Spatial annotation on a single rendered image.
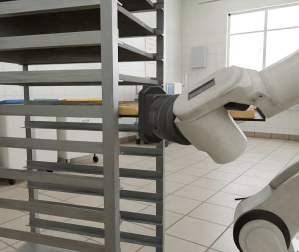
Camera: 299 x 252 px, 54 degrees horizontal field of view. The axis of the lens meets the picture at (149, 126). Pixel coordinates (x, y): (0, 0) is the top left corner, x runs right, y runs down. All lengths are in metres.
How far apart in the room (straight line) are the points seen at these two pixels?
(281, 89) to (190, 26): 6.06
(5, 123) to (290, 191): 2.39
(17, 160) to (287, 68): 2.64
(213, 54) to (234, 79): 5.72
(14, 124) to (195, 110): 2.49
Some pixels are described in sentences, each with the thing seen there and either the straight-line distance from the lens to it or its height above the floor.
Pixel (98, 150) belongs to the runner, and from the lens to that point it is 0.74.
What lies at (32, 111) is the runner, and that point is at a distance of 0.84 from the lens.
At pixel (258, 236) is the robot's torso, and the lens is 0.83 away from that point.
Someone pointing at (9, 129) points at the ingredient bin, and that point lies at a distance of 2.80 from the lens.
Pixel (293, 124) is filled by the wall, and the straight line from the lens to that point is 5.69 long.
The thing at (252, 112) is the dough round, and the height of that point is 0.79.
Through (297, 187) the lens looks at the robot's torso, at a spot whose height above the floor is 0.59.
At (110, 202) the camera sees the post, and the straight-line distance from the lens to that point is 0.73.
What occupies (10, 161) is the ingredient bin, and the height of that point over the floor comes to 0.23.
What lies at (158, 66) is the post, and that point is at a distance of 1.11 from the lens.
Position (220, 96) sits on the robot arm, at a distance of 0.40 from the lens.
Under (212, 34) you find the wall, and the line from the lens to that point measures 6.19.
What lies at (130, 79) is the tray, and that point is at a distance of 0.82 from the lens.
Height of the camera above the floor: 0.83
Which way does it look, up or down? 6 degrees down
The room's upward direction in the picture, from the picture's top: straight up
